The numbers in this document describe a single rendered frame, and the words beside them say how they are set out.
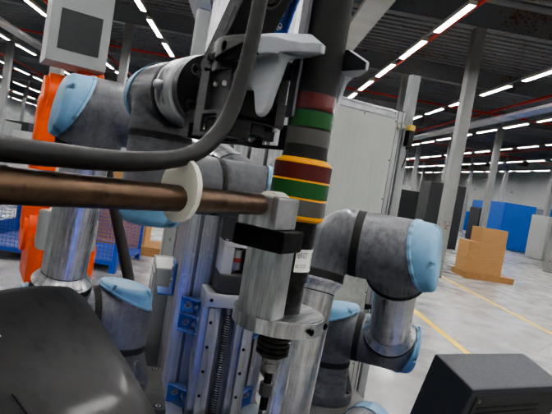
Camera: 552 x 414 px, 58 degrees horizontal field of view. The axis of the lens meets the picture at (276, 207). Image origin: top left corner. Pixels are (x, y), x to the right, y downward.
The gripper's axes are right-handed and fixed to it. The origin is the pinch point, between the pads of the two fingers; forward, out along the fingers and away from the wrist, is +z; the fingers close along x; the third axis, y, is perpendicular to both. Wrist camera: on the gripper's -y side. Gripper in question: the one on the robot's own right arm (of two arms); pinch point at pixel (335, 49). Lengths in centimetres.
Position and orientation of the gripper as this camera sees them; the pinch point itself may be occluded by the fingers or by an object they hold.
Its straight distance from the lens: 38.0
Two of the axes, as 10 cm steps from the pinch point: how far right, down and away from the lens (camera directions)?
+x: -8.0, -1.0, -5.8
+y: -1.6, 9.9, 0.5
